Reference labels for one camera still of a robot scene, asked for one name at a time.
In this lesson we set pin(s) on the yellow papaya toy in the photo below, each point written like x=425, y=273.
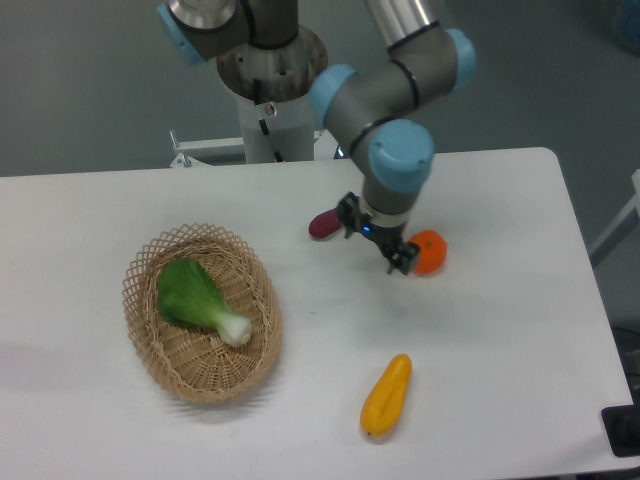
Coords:
x=384, y=405

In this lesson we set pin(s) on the white frame at right edge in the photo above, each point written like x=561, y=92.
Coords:
x=618, y=228

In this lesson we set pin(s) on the woven wicker basket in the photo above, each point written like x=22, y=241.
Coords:
x=194, y=364

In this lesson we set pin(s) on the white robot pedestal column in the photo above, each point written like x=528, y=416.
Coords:
x=275, y=132

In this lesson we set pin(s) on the blue object top right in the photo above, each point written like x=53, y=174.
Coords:
x=626, y=24

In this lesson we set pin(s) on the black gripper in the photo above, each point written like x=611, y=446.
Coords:
x=384, y=230

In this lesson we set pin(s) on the purple sweet potato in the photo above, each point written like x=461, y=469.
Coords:
x=324, y=225

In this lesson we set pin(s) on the white metal base frame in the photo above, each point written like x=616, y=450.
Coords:
x=319, y=146

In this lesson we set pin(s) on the black device at table edge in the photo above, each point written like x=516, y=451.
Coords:
x=622, y=428

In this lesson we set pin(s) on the green bok choy toy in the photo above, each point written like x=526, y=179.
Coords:
x=188, y=297

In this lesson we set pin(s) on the orange tangerine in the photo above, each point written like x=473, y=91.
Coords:
x=433, y=250

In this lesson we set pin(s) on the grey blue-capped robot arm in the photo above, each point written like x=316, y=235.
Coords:
x=285, y=88

